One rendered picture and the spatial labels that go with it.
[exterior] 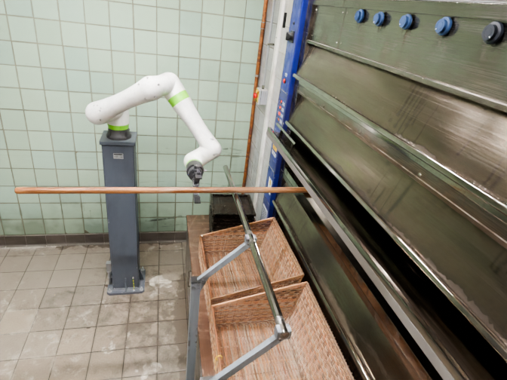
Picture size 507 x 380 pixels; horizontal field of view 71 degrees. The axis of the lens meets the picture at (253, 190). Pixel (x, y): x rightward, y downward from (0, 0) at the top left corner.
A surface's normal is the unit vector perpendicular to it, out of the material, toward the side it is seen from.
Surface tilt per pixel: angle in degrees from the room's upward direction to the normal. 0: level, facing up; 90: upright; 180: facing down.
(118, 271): 90
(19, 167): 90
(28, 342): 0
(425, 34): 90
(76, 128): 90
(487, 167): 70
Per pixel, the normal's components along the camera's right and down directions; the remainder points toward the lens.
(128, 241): 0.22, 0.48
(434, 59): -0.97, 0.00
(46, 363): 0.12, -0.88
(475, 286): -0.87, -0.30
